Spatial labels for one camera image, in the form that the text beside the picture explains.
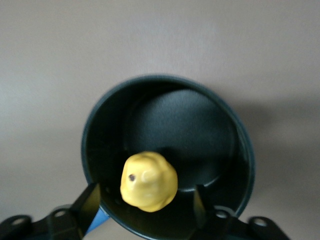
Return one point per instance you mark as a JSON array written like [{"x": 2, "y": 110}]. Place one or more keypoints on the brown table cloth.
[{"x": 50, "y": 75}]

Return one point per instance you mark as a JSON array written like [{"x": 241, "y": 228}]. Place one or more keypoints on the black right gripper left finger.
[{"x": 75, "y": 220}]

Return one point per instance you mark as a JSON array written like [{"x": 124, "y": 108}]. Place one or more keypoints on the yellow potato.
[{"x": 148, "y": 182}]

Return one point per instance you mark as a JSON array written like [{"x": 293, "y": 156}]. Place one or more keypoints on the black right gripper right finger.
[{"x": 225, "y": 225}]

